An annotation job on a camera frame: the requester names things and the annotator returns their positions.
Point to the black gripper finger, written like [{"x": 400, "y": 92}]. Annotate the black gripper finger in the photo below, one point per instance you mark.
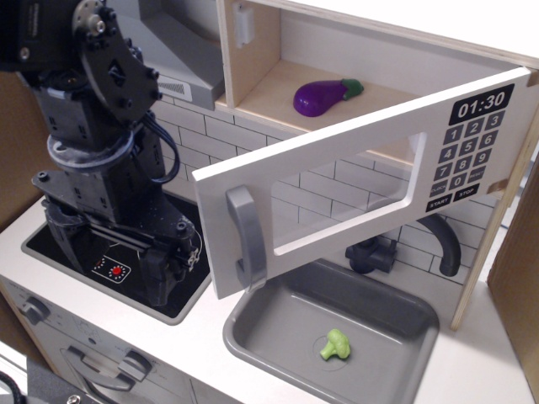
[
  {"x": 73, "y": 235},
  {"x": 160, "y": 272}
]

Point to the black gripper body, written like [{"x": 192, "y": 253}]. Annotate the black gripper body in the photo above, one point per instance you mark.
[{"x": 117, "y": 188}]

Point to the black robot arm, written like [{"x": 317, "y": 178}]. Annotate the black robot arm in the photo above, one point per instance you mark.
[{"x": 96, "y": 96}]

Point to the wooden microwave cabinet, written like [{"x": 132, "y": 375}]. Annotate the wooden microwave cabinet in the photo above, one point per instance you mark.
[{"x": 298, "y": 43}]

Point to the black toy stove top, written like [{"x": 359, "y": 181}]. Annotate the black toy stove top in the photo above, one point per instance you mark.
[{"x": 117, "y": 271}]

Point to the grey oven knob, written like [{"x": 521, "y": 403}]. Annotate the grey oven knob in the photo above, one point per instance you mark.
[{"x": 34, "y": 310}]

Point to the grey range hood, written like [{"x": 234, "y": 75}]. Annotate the grey range hood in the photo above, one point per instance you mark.
[{"x": 180, "y": 39}]

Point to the grey toy sink basin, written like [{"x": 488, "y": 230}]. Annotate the grey toy sink basin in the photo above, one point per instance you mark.
[{"x": 282, "y": 327}]

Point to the green toy broccoli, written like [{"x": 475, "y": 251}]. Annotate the green toy broccoli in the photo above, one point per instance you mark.
[{"x": 337, "y": 344}]

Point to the white magnetic door latch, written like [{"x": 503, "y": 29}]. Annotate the white magnetic door latch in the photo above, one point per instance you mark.
[{"x": 244, "y": 29}]

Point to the dark grey toy faucet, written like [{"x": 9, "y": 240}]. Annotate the dark grey toy faucet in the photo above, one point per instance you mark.
[{"x": 376, "y": 253}]

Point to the purple toy eggplant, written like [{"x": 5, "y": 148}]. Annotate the purple toy eggplant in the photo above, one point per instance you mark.
[{"x": 316, "y": 98}]

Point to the brown cardboard panel right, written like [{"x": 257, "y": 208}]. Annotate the brown cardboard panel right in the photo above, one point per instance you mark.
[{"x": 513, "y": 282}]

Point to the grey microwave door handle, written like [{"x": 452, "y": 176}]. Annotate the grey microwave door handle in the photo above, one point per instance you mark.
[{"x": 252, "y": 265}]

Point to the grey oven door handle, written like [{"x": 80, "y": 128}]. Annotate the grey oven door handle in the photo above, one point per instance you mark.
[{"x": 98, "y": 370}]

